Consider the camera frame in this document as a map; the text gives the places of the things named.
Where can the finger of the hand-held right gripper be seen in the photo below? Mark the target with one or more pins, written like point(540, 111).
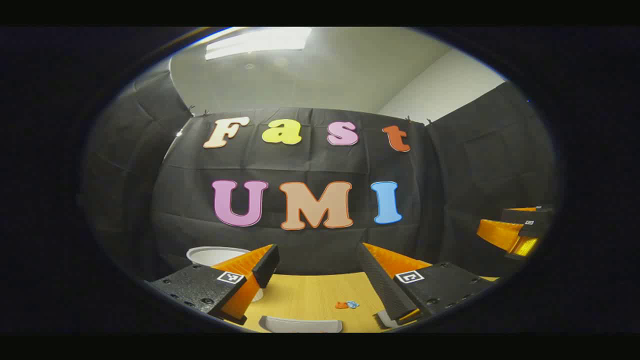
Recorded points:
point(500, 235)
point(525, 215)

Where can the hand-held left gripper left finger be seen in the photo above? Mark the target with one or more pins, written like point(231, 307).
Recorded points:
point(267, 267)

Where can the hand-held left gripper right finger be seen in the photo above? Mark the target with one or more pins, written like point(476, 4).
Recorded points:
point(385, 285)

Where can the blue paper scrap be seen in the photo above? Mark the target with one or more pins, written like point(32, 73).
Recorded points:
point(353, 303)

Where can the white ribbed garbage bin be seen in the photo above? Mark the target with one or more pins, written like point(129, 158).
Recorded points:
point(215, 256)

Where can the grey plastic dustpan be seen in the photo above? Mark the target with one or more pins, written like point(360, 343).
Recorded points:
point(300, 326)

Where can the wooden desktop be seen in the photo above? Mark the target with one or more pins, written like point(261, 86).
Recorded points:
point(310, 300)

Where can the ceiling light panel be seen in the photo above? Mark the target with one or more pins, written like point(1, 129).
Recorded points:
point(257, 42)

